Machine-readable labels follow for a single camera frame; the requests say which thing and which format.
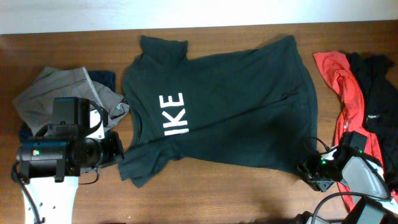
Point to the navy blue folded garment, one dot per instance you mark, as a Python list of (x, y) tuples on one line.
[(104, 79)]

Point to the grey folded trousers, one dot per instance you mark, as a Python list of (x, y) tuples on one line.
[(62, 93)]

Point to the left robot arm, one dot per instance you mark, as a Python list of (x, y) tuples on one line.
[(48, 165)]

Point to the red garment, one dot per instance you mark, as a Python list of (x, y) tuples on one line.
[(335, 70)]

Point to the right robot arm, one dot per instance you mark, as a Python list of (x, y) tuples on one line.
[(348, 164)]

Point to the black garment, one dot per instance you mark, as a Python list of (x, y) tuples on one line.
[(380, 113)]

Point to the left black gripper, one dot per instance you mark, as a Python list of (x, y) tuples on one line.
[(116, 152)]

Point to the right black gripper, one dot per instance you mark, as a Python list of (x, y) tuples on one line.
[(323, 186)]

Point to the dark green Nike t-shirt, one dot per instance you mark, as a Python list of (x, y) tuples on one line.
[(254, 108)]

